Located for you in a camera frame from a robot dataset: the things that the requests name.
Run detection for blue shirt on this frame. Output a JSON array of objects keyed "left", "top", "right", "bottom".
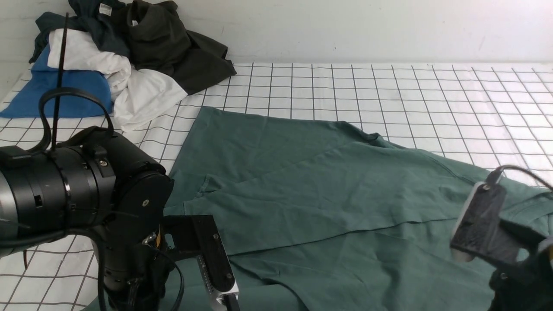
[{"left": 0, "top": 45, "right": 114, "bottom": 119}]

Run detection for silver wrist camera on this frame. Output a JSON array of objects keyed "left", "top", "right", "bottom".
[{"left": 161, "top": 215, "right": 240, "bottom": 311}]

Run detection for green long sleeve shirt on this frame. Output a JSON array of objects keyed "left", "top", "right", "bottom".
[{"left": 86, "top": 107, "right": 553, "bottom": 311}]

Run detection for dark teal shirt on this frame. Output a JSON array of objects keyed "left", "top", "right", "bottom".
[{"left": 29, "top": 0, "right": 130, "bottom": 63}]

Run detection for dark olive shirt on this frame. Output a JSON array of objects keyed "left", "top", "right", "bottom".
[{"left": 124, "top": 0, "right": 236, "bottom": 95}]

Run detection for white shirt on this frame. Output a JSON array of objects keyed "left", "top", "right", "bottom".
[{"left": 64, "top": 29, "right": 188, "bottom": 132}]

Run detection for white grid tablecloth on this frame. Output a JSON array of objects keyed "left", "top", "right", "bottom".
[{"left": 0, "top": 63, "right": 553, "bottom": 311}]

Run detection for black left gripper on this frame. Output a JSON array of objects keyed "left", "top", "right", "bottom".
[{"left": 99, "top": 243, "right": 173, "bottom": 311}]

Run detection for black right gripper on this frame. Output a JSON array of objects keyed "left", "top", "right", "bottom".
[{"left": 489, "top": 248, "right": 553, "bottom": 311}]

